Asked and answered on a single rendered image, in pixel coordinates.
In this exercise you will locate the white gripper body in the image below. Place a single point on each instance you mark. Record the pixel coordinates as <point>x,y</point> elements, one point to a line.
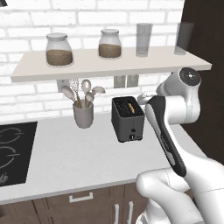
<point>145,98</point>

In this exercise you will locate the brown cupboard panel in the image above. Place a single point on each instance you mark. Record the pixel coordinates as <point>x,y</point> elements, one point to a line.
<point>20,213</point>

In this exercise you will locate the beige ladle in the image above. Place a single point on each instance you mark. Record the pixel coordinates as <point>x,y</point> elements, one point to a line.
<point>98,89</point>

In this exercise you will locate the brown drawer front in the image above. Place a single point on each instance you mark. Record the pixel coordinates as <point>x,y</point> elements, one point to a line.
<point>75,210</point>

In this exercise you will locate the beige wall shelf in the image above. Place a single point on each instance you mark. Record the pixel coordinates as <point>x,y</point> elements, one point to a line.
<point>110,64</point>

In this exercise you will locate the grey utensil pot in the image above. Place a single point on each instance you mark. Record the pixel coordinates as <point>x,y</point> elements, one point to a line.
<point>83,116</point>

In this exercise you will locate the toasted bread slice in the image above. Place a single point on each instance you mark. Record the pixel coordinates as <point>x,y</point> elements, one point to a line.
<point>131,108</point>

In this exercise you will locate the wide glass jar brown contents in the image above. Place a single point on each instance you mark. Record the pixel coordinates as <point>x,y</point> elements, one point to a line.
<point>59,51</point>

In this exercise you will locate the beige wooden spoon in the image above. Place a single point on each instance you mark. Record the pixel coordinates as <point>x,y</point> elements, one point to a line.
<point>69,93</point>

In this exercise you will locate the small beige spoon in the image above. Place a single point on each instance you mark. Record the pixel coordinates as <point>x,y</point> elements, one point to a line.
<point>88,97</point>

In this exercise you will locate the clear drinking glass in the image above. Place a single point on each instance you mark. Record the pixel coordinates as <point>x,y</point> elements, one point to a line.
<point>184,38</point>
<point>143,39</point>

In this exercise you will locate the white wall socket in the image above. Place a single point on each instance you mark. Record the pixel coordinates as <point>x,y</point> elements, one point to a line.
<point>62,84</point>

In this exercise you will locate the black hob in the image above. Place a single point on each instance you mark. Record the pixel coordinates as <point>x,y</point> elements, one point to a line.
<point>14,153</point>

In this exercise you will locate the dark brown tall cabinet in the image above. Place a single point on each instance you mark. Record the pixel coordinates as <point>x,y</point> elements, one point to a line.
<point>208,29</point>

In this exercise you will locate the metal whisk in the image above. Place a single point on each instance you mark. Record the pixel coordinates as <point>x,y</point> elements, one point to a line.
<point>75,86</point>

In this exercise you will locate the black toaster lever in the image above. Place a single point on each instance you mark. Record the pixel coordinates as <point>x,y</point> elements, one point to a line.
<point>132,136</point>

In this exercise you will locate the black toaster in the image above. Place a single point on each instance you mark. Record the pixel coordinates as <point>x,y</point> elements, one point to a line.
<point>128,125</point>

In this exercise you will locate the small glass jar brown contents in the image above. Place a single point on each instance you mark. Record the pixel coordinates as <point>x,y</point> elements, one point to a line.
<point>109,45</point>

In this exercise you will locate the brown cupboard door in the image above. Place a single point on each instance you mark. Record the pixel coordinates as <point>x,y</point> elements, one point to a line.
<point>131,192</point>
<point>118,195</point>

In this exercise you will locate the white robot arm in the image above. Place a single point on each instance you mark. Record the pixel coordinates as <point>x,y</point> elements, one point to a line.
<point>182,110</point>

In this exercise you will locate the beige slotted spoon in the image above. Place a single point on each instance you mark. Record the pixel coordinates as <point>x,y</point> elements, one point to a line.
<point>85,86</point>

